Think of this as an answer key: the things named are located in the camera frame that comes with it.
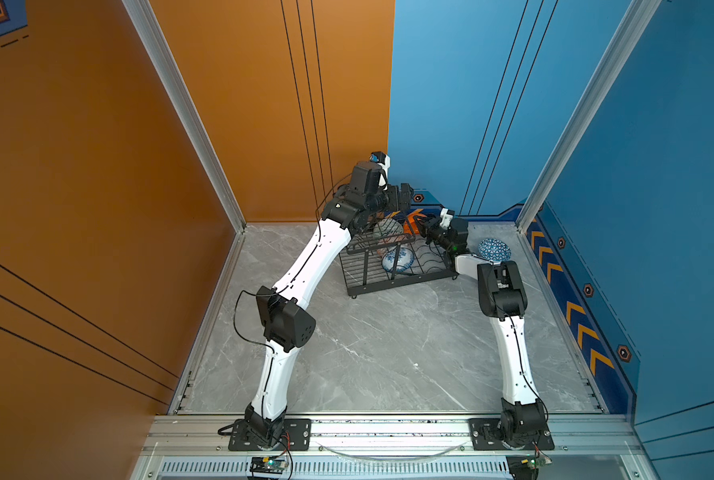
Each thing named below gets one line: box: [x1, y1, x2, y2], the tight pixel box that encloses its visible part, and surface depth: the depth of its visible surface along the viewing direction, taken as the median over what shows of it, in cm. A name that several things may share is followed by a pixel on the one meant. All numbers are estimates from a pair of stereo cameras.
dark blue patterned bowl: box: [478, 238, 512, 262], surface depth 111 cm
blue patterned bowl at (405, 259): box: [382, 247, 415, 273], surface depth 106 cm
